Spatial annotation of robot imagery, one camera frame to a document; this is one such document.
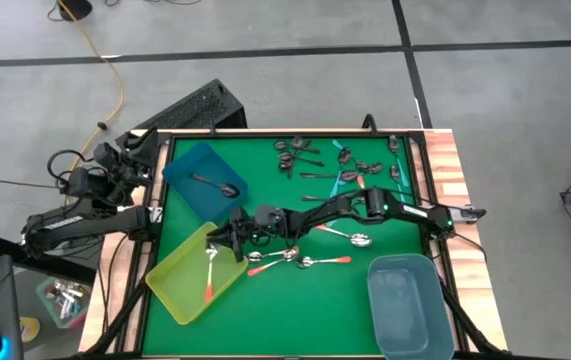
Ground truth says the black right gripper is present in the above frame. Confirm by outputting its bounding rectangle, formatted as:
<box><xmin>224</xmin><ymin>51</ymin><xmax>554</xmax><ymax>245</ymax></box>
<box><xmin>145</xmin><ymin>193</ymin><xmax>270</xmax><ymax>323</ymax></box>
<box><xmin>207</xmin><ymin>207</ymin><xmax>290</xmax><ymax>264</ymax></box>

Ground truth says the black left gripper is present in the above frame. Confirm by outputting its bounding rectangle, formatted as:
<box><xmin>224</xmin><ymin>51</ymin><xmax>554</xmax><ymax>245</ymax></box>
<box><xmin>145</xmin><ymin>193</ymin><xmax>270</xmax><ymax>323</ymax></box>
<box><xmin>107</xmin><ymin>128</ymin><xmax>161</xmax><ymax>184</ymax></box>

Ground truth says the blue plastic bin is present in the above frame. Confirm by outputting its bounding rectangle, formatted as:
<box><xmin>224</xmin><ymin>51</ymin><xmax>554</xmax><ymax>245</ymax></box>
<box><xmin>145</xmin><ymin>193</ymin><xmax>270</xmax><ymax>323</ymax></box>
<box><xmin>161</xmin><ymin>141</ymin><xmax>250</xmax><ymax>224</ymax></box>

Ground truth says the yellow-green plastic tray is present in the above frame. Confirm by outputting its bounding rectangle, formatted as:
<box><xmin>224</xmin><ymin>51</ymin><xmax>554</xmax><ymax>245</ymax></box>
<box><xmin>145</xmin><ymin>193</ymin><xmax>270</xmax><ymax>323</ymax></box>
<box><xmin>144</xmin><ymin>221</ymin><xmax>250</xmax><ymax>326</ymax></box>

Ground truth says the grey-blue plastic bin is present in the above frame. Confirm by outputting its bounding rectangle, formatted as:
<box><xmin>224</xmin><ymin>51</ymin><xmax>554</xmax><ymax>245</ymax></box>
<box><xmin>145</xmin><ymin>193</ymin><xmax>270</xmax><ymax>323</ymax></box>
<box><xmin>366</xmin><ymin>253</ymin><xmax>455</xmax><ymax>360</ymax></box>

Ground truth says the silver metal spoon centre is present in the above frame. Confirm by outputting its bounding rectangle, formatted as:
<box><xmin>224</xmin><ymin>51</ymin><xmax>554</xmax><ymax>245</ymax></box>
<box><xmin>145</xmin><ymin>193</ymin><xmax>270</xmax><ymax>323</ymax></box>
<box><xmin>247</xmin><ymin>245</ymin><xmax>302</xmax><ymax>265</ymax></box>

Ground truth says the green table mat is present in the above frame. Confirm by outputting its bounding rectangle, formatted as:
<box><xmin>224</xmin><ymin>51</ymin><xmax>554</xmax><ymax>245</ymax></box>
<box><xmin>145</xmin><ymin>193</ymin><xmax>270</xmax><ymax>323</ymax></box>
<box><xmin>140</xmin><ymin>135</ymin><xmax>425</xmax><ymax>357</ymax></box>

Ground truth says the black gantry strut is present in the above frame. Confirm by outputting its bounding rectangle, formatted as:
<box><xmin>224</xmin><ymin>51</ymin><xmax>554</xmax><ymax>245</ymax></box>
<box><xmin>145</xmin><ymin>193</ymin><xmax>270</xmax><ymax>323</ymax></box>
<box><xmin>82</xmin><ymin>234</ymin><xmax>159</xmax><ymax>357</ymax></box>
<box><xmin>434</xmin><ymin>277</ymin><xmax>504</xmax><ymax>356</ymax></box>

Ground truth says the black side table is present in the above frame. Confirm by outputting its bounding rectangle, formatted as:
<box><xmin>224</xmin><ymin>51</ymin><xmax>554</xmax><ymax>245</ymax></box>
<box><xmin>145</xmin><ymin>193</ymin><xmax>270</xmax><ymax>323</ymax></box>
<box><xmin>0</xmin><ymin>234</ymin><xmax>97</xmax><ymax>286</ymax></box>

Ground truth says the black round stand base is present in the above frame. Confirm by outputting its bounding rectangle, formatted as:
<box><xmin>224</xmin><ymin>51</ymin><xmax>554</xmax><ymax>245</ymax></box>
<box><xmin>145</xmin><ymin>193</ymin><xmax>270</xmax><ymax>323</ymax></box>
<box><xmin>56</xmin><ymin>0</ymin><xmax>94</xmax><ymax>22</ymax></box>

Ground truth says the teal box of small parts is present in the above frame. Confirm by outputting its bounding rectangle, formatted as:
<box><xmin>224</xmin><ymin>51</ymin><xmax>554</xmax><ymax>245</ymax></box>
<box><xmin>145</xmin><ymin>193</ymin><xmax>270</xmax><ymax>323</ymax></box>
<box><xmin>34</xmin><ymin>276</ymin><xmax>91</xmax><ymax>330</ymax></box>

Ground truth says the yellow disc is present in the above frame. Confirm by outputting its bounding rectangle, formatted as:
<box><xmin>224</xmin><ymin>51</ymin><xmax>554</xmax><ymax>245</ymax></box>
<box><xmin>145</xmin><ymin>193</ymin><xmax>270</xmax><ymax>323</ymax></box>
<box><xmin>18</xmin><ymin>316</ymin><xmax>41</xmax><ymax>344</ymax></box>

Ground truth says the orange extension cable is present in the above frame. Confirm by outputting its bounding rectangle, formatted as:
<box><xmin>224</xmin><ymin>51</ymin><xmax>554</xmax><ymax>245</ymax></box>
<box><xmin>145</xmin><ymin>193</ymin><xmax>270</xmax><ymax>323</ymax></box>
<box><xmin>56</xmin><ymin>0</ymin><xmax>126</xmax><ymax>190</ymax></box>

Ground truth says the silver clamp bracket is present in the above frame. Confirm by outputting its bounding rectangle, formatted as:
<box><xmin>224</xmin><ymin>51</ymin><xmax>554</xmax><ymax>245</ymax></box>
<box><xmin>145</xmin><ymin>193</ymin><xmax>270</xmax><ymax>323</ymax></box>
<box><xmin>457</xmin><ymin>204</ymin><xmax>487</xmax><ymax>222</ymax></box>

